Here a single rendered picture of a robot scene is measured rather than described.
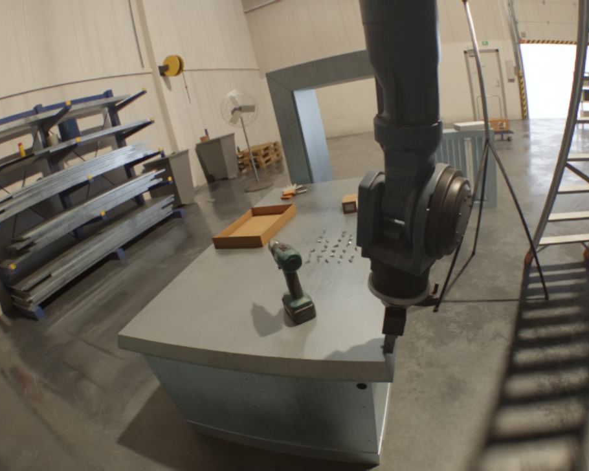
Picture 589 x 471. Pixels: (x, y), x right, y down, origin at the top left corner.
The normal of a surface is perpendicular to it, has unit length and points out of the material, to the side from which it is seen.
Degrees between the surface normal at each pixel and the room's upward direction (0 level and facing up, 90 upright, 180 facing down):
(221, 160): 95
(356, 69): 90
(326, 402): 90
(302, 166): 90
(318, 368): 67
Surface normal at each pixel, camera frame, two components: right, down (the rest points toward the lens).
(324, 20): -0.35, 0.44
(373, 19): -0.86, 0.38
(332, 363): -0.36, 0.05
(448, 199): -0.54, -0.33
